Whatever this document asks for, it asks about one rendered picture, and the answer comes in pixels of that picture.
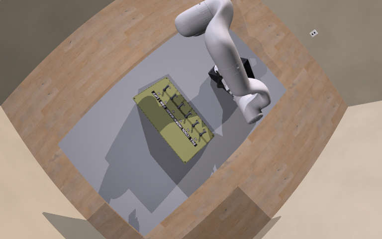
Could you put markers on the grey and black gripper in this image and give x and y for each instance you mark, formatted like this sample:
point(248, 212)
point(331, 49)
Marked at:
point(219, 80)

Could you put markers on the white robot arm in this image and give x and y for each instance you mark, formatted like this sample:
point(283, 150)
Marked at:
point(215, 16)

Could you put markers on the olive-yellow switch panel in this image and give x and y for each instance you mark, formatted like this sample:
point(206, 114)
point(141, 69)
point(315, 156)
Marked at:
point(174, 119)

